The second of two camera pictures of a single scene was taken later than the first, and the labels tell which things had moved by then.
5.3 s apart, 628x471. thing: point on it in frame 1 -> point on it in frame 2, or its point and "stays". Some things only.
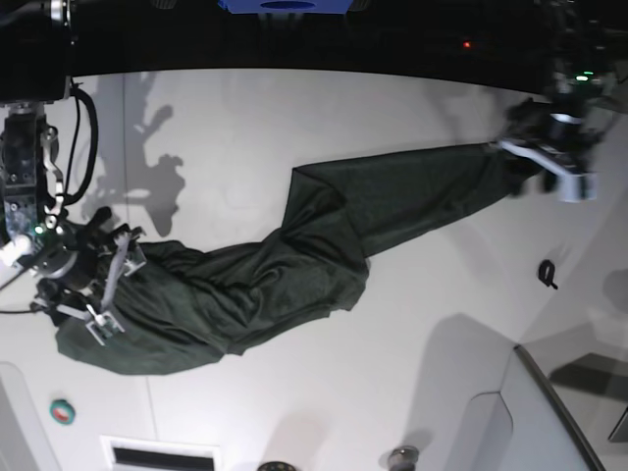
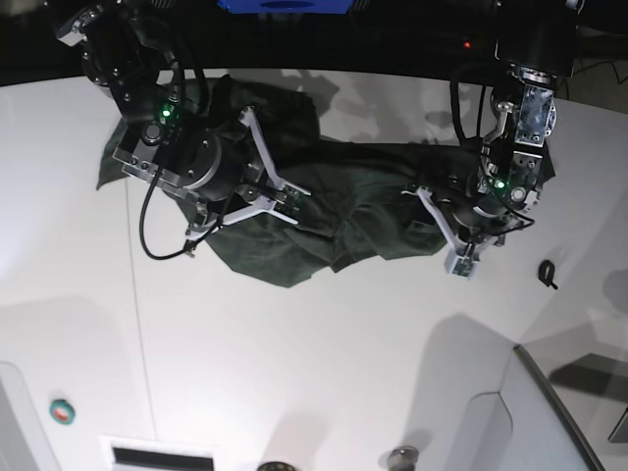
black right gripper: (564, 130) -> (475, 214)
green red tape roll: (62, 411) stays
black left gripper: (74, 263) -> (227, 172)
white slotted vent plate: (133, 454) stays
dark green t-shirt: (165, 308) -> (361, 202)
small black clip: (547, 272) stays
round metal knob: (402, 458) stays
